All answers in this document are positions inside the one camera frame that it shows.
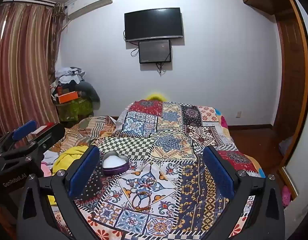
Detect orange box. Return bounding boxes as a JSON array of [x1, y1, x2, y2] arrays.
[[56, 91, 79, 104]]

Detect purple heart-shaped tin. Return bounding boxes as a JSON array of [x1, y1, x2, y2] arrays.
[[102, 151, 130, 176]]

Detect yellow fuzzy object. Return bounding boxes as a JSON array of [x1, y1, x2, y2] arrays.
[[146, 93, 167, 102]]

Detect wooden wardrobe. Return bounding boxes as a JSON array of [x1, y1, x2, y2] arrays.
[[237, 0, 308, 180]]

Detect pink cloth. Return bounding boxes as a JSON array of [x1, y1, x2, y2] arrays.
[[41, 161, 53, 177]]

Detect white air conditioner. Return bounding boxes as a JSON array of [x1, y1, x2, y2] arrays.
[[65, 0, 113, 22]]

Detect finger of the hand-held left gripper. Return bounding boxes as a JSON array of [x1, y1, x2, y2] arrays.
[[4, 124, 66, 161], [0, 120, 37, 156]]

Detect striped blanket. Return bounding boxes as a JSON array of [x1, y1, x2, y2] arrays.
[[60, 115, 119, 153]]

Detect pink slippers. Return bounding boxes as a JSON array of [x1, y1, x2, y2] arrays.
[[281, 185, 292, 207]]

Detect striped brown curtain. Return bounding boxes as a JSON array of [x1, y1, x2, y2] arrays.
[[0, 2, 66, 141]]

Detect dark grey-green cloth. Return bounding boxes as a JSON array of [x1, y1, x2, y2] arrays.
[[75, 81, 101, 103]]

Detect small black monitor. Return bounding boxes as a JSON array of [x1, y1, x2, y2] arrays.
[[138, 39, 172, 64]]

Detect black monitor cable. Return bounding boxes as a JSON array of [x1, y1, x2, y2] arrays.
[[155, 62, 166, 76]]

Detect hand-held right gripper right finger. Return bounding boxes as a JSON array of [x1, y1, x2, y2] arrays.
[[202, 145, 287, 240]]

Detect green patterned cloth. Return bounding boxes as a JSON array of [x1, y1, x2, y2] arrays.
[[55, 97, 94, 123]]

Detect patchwork printed blanket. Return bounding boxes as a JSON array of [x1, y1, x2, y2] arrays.
[[51, 99, 266, 240]]

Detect large black television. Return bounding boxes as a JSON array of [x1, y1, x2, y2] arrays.
[[124, 7, 184, 43]]

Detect white curtain rail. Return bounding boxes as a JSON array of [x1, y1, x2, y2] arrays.
[[3, 0, 57, 6]]

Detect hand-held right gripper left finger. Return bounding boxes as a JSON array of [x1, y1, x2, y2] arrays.
[[16, 145, 101, 240]]

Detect yellow cloth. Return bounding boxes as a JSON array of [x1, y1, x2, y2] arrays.
[[47, 145, 91, 206]]

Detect pile of clothes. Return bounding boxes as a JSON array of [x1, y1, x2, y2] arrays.
[[50, 66, 86, 98]]

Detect white door with pink stickers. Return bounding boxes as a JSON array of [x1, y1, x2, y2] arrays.
[[281, 0, 308, 221]]

